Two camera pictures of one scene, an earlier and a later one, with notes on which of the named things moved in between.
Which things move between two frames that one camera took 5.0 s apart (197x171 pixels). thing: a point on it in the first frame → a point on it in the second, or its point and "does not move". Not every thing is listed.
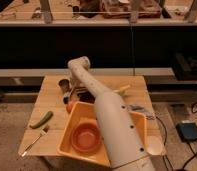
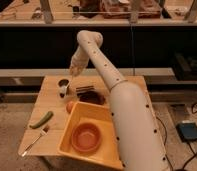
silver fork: (43, 132) does not move
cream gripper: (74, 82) → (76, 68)
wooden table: (54, 96) does not move
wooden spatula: (67, 95) → (63, 85)
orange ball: (69, 108) does not move
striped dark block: (82, 89) does not move
